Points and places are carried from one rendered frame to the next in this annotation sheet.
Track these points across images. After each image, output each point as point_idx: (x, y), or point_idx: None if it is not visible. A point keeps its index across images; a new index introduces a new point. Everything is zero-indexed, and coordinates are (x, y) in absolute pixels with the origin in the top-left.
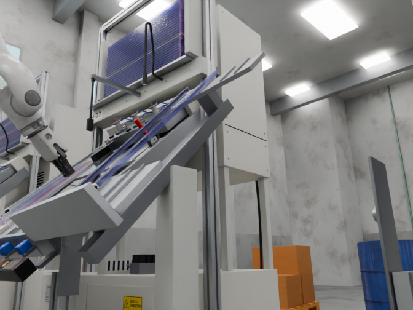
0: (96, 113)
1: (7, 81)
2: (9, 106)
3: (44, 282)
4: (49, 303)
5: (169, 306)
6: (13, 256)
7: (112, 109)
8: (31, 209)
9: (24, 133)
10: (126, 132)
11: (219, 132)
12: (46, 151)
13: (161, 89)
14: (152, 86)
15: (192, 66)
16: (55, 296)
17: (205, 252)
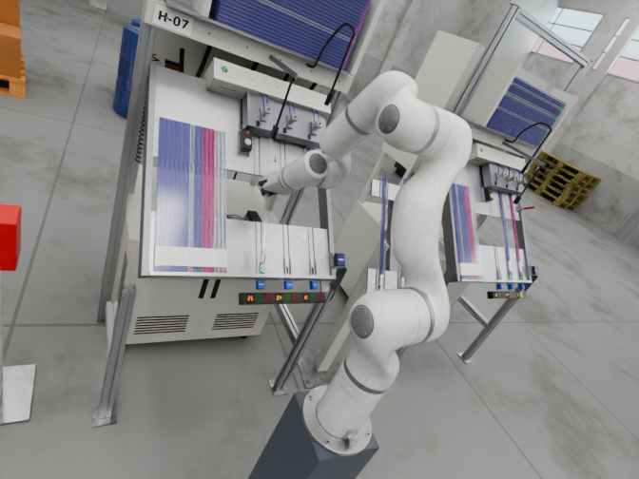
0: (174, 15)
1: (344, 178)
2: (317, 183)
3: (135, 246)
4: (320, 303)
5: None
6: (266, 279)
7: (216, 38)
8: None
9: (295, 190)
10: (281, 131)
11: None
12: (284, 192)
13: (302, 75)
14: (292, 61)
15: (342, 81)
16: (327, 300)
17: (288, 216)
